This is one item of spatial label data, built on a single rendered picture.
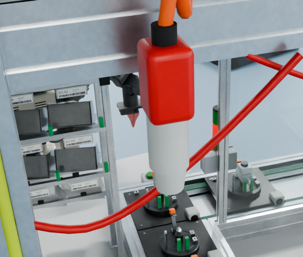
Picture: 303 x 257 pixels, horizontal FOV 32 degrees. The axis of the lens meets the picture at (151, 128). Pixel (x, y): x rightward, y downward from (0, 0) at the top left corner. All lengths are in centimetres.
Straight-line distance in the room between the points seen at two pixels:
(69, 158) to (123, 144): 266
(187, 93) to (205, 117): 421
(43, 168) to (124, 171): 84
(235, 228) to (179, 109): 156
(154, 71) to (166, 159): 10
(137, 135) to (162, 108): 396
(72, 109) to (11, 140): 107
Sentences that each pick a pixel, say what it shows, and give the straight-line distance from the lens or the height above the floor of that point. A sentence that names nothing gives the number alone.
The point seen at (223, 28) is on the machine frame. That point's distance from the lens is 59.
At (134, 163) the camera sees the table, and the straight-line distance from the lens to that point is 251.
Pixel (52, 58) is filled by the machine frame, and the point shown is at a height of 203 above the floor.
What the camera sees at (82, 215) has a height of 86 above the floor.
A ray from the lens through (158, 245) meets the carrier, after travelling 189.
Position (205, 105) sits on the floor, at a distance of 489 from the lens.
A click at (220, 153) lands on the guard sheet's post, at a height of 127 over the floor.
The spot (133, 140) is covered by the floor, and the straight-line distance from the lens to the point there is 438.
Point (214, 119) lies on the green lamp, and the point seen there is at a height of 138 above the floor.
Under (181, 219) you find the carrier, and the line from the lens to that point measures 200.
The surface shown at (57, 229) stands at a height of 185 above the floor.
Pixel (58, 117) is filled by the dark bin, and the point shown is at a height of 149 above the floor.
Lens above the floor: 223
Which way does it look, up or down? 29 degrees down
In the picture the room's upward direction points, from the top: 3 degrees counter-clockwise
